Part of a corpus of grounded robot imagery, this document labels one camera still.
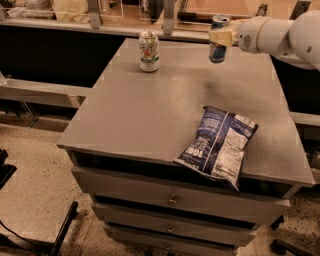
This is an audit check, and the blue redbull can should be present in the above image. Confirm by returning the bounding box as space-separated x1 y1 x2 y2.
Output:
209 15 231 63

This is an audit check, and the bottom grey drawer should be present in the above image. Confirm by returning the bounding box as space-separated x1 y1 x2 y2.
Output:
103 223 239 256

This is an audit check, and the grey drawer cabinet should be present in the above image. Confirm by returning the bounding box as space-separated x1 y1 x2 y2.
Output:
59 39 314 252

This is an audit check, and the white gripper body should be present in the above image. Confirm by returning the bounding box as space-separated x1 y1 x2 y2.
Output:
236 16 269 54

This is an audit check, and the black cable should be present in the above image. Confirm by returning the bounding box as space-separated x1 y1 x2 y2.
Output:
0 219 41 251

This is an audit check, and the middle grey drawer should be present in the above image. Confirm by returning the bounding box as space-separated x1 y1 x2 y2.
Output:
91 201 258 248

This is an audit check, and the grey drawer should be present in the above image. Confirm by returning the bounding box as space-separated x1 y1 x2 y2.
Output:
91 201 258 248
72 166 290 224
103 223 239 256

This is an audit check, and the white green soda can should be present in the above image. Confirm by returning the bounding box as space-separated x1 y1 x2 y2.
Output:
139 31 160 72

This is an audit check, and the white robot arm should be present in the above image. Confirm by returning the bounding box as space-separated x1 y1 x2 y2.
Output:
209 10 320 71

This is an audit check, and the blue chip bag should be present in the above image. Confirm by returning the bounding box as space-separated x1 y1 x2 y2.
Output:
174 106 258 191

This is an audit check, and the top grey drawer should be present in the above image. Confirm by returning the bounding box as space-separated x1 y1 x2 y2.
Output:
72 166 290 224

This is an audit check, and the black chair leg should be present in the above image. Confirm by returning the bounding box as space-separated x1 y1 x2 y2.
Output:
49 201 78 256

